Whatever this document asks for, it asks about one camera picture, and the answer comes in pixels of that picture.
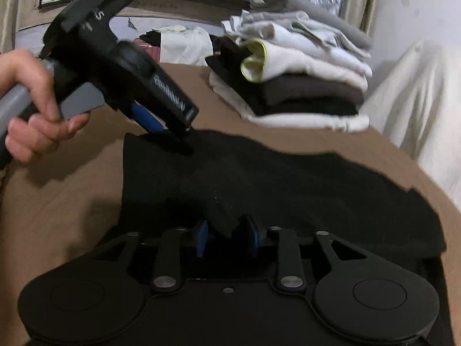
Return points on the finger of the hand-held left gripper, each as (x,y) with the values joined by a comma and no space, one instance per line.
(146,117)
(173,97)

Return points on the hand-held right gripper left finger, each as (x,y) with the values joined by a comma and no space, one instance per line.
(202,239)

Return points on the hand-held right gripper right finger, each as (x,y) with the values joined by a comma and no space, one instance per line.
(253,239)

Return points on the stack of folded clothes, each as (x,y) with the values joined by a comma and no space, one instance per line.
(306,61)

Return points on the person's left hand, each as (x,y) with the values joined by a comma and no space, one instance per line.
(39,131)

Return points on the white printed garment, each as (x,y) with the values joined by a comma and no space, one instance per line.
(187,45)

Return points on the small black garment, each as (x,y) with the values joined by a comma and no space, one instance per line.
(151,38)

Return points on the crinkled silver foil sheet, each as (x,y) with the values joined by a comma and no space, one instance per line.
(329,0)

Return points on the white cloth-covered chair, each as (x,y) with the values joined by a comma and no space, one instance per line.
(414,97)

